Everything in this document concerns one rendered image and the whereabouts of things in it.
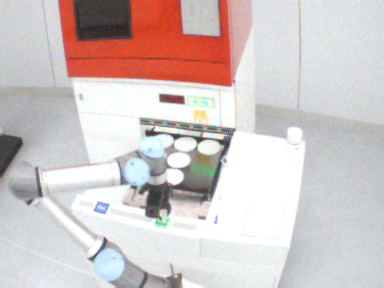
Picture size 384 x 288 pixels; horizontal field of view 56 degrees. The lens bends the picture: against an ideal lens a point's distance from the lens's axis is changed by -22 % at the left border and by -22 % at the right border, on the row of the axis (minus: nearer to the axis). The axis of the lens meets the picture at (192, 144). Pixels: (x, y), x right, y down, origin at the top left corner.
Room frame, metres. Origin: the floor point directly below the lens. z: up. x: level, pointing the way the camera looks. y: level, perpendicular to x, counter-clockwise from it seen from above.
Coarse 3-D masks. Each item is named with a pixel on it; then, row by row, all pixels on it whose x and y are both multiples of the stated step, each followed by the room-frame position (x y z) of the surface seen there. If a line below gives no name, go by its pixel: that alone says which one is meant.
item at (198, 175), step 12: (156, 132) 1.70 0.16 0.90; (168, 156) 1.52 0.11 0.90; (192, 156) 1.51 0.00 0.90; (204, 156) 1.51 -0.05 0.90; (216, 156) 1.50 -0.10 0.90; (168, 168) 1.45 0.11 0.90; (180, 168) 1.44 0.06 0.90; (192, 168) 1.44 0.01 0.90; (204, 168) 1.43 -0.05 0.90; (216, 168) 1.43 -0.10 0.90; (192, 180) 1.36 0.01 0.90; (204, 180) 1.36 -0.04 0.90; (204, 192) 1.29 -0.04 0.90
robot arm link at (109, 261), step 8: (104, 256) 0.76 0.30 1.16; (112, 256) 0.75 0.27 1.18; (120, 256) 0.76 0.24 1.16; (96, 264) 0.74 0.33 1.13; (104, 264) 0.72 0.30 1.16; (112, 264) 0.72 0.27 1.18; (120, 264) 0.73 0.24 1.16; (128, 264) 0.74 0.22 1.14; (96, 272) 0.71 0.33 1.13; (104, 272) 0.70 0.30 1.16; (112, 272) 0.70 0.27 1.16; (120, 272) 0.70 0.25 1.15; (128, 272) 0.71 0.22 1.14; (136, 272) 0.72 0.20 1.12; (112, 280) 0.68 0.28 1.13; (120, 280) 0.68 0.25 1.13; (128, 280) 0.69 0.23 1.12; (136, 280) 0.70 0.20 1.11
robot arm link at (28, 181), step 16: (112, 160) 0.96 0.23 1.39; (128, 160) 0.96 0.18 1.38; (16, 176) 0.84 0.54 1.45; (32, 176) 0.84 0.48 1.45; (48, 176) 0.86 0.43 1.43; (64, 176) 0.87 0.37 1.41; (80, 176) 0.88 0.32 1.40; (96, 176) 0.89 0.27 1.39; (112, 176) 0.91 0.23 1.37; (128, 176) 0.90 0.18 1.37; (144, 176) 0.91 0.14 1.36; (16, 192) 0.81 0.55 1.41; (32, 192) 0.81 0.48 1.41; (48, 192) 0.84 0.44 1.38
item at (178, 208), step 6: (138, 198) 1.29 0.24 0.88; (132, 204) 1.26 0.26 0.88; (138, 204) 1.26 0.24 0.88; (174, 204) 1.25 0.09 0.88; (180, 204) 1.25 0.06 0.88; (186, 204) 1.25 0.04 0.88; (192, 204) 1.24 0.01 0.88; (174, 210) 1.22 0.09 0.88; (180, 210) 1.21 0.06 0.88; (186, 210) 1.21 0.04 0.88; (192, 210) 1.21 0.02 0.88; (198, 210) 1.21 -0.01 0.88; (186, 216) 1.18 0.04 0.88; (192, 216) 1.18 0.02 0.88
